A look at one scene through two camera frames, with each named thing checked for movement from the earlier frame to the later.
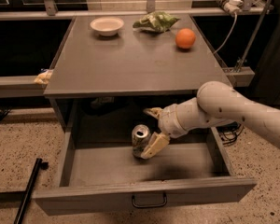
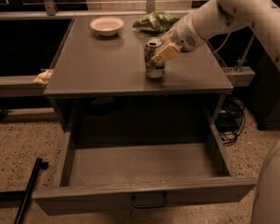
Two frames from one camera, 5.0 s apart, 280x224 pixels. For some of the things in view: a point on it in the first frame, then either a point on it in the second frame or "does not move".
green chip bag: [155, 22] does not move
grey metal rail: [16, 87] does not move
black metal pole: [38, 164] does not move
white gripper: [170, 119] to [186, 35]
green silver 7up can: [140, 138] to [153, 70]
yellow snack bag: [44, 77] does not move
